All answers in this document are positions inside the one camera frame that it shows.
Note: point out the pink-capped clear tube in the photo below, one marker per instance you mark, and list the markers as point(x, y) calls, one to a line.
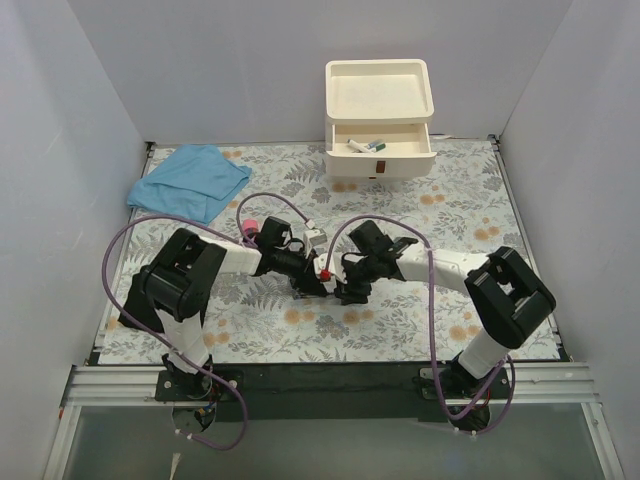
point(250, 230)

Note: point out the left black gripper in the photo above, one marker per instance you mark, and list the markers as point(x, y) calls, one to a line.
point(310, 279)

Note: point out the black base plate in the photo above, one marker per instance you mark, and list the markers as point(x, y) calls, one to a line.
point(305, 391)

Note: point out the white marker blue cap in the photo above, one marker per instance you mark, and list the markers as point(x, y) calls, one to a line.
point(353, 144)

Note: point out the aluminium front rail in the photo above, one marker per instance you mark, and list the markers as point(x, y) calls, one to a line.
point(367, 420)

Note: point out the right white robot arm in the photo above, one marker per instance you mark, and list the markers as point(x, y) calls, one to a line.
point(510, 299)

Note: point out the blue cloth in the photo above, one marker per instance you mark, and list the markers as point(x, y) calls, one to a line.
point(195, 182)

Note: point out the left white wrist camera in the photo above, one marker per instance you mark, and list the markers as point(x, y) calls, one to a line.
point(314, 239)

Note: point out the floral table mat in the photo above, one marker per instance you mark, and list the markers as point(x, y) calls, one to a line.
point(461, 205)

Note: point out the white three-drawer organizer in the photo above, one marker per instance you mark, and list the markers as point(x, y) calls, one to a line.
point(389, 91)

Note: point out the white drawer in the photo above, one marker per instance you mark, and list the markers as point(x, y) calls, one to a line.
point(408, 153)

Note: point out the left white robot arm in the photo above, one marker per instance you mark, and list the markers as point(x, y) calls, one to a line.
point(177, 283)

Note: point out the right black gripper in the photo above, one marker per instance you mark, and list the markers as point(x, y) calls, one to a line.
point(355, 278)

